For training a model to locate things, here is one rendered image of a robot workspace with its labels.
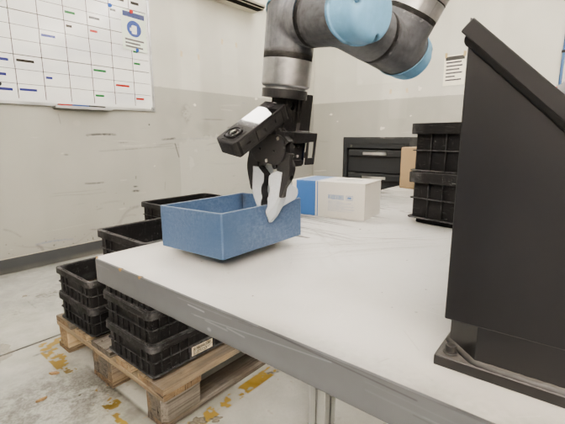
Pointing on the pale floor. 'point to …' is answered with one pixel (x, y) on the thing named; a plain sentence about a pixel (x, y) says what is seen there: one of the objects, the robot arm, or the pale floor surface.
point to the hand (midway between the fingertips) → (265, 214)
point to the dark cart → (375, 158)
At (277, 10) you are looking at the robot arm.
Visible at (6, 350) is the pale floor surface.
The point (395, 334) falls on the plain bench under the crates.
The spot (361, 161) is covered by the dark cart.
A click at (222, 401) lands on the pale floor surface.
